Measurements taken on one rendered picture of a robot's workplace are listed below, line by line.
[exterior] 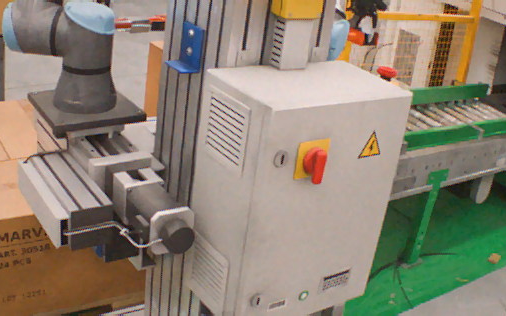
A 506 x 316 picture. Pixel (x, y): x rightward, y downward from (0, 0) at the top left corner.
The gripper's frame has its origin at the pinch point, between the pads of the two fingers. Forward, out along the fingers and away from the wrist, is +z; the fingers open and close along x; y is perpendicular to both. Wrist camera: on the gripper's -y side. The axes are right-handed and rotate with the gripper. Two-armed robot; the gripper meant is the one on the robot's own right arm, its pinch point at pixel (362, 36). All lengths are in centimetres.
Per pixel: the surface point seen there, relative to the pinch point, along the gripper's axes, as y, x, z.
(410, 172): -34, 9, 56
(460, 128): -78, 0, 45
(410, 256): -52, 9, 103
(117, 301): 87, -8, 95
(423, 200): -52, 8, 74
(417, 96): -98, -45, 48
